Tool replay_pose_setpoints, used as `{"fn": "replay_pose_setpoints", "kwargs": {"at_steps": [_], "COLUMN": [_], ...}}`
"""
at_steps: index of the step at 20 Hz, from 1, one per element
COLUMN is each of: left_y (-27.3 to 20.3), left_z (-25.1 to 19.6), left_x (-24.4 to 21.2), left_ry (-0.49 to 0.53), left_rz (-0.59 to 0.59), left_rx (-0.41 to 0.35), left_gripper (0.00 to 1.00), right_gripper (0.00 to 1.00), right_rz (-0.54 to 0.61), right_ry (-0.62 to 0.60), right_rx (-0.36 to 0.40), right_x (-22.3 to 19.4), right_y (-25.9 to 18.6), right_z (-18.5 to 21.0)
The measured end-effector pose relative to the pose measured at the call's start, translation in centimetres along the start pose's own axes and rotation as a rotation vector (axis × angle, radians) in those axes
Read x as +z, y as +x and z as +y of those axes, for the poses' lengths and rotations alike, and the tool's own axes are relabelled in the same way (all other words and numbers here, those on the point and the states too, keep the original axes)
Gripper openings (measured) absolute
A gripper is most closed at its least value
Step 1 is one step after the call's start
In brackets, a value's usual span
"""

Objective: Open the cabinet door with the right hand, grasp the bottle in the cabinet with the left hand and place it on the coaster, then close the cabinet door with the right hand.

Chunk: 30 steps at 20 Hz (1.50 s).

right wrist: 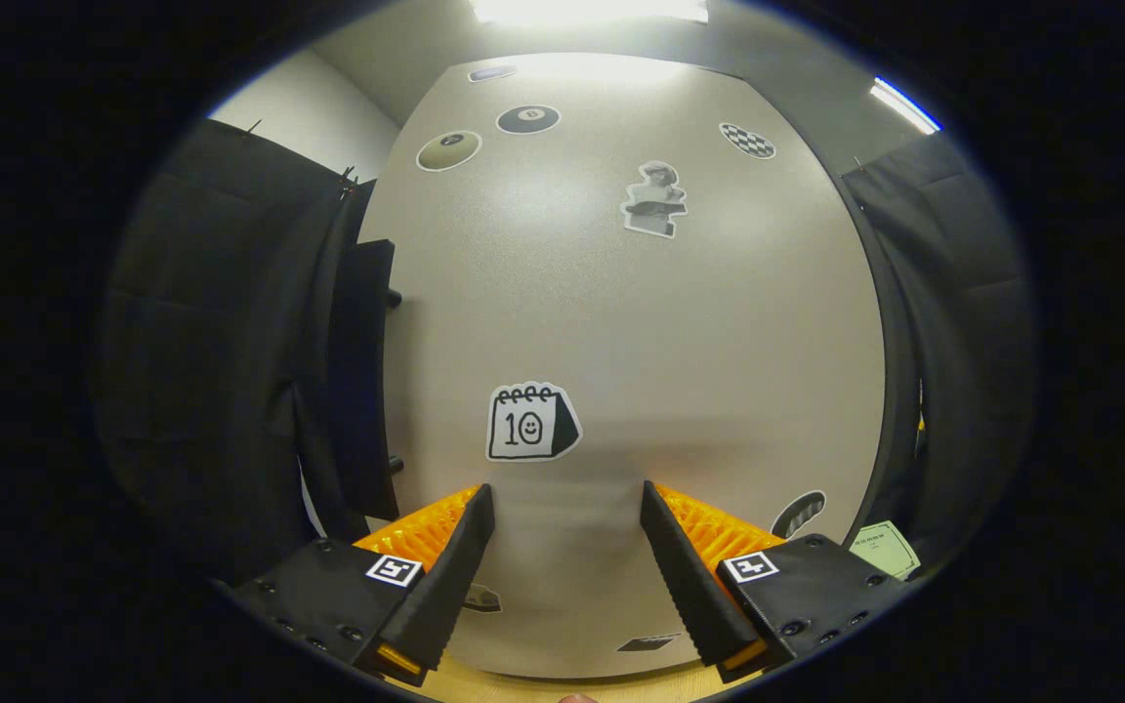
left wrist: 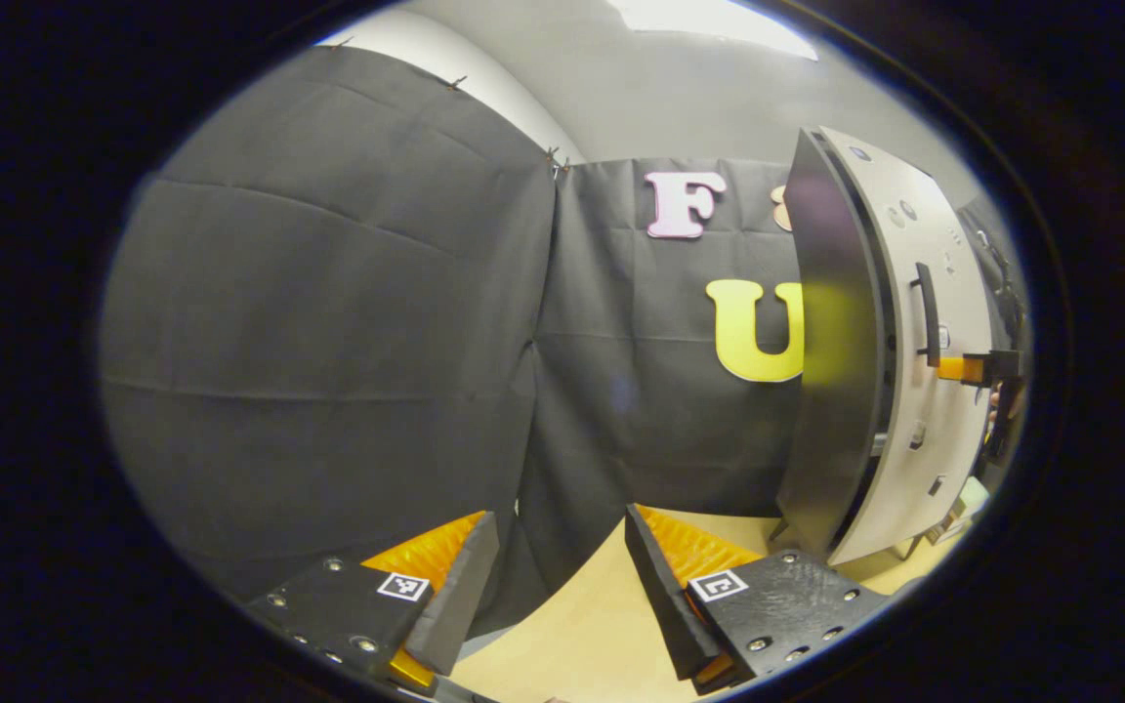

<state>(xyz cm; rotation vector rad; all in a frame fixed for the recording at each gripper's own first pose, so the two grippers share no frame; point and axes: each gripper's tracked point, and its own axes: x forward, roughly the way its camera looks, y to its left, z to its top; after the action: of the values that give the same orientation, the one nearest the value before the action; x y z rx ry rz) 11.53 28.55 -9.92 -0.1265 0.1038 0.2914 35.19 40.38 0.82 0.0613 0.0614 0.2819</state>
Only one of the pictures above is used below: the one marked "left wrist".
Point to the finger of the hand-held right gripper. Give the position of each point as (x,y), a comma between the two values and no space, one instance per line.
(997,366)

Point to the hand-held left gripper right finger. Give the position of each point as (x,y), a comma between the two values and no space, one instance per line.
(660,596)

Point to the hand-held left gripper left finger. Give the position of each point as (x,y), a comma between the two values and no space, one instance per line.
(465,596)

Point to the light grey cabinet door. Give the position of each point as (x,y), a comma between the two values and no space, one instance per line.
(953,293)

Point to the grey cabinet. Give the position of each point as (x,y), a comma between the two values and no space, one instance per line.
(831,410)

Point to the black backdrop cloth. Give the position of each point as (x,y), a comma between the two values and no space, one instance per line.
(328,342)

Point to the large ceiling light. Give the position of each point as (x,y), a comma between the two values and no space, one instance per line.
(719,24)

